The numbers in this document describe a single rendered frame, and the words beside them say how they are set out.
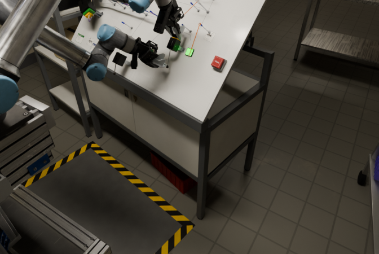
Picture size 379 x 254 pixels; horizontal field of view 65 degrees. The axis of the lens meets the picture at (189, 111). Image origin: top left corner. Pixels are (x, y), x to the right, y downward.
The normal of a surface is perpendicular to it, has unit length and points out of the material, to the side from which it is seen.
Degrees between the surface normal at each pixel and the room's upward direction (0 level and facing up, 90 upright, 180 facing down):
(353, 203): 0
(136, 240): 0
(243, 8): 49
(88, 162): 0
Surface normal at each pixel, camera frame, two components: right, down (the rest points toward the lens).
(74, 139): 0.01, -0.78
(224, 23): -0.49, -0.18
